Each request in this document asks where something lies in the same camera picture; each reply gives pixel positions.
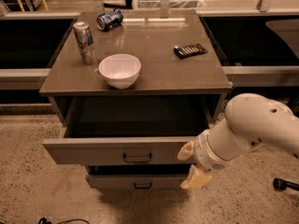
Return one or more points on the black caster at right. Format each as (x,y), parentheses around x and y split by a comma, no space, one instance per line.
(281,184)

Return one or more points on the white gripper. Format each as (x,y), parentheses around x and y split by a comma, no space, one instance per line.
(204,153)

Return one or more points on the white bowl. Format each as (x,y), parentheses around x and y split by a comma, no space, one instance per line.
(120,70)

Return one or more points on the grey drawer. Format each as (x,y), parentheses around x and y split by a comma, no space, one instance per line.
(99,130)
(162,176)

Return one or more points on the grey drawer cabinet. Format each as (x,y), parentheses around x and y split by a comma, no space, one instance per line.
(150,37)

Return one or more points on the lying blue soda can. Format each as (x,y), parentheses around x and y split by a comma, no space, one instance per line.
(109,20)

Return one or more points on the grey top drawer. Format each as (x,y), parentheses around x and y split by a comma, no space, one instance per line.
(99,130)

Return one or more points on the black drawer handle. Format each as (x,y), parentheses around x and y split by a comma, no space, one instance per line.
(143,185)
(137,159)

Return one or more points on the grey bottom drawer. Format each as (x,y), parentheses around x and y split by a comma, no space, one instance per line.
(162,176)

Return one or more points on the black bottom drawer handle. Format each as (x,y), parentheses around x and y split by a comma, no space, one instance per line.
(143,185)

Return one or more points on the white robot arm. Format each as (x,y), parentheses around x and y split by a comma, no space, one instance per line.
(250,121)

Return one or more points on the white wire basket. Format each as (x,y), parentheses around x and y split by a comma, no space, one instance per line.
(174,4)

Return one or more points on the black top drawer handle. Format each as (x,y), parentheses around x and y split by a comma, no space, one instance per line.
(137,159)

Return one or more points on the upright silver can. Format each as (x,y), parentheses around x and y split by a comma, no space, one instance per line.
(84,37)

